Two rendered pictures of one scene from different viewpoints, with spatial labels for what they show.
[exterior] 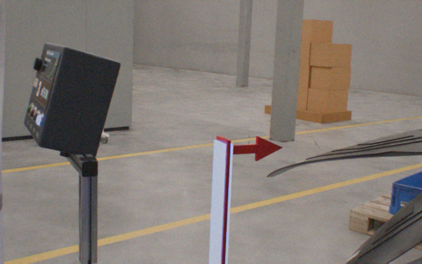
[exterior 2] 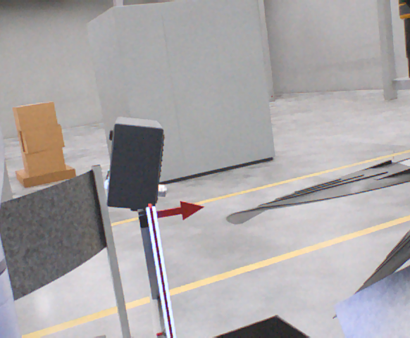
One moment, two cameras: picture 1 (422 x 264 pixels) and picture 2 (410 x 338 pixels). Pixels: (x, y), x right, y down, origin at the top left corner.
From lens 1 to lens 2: 0.28 m
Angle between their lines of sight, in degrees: 17
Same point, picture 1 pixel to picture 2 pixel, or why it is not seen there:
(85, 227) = (149, 269)
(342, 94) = not seen: outside the picture
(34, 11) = (172, 65)
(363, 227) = not seen: outside the picture
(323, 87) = not seen: outside the picture
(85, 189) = (145, 238)
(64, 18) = (199, 66)
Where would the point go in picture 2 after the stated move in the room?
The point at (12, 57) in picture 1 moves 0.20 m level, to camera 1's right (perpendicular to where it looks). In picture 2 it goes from (158, 110) to (173, 108)
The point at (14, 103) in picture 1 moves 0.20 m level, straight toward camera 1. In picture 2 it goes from (165, 150) to (165, 152)
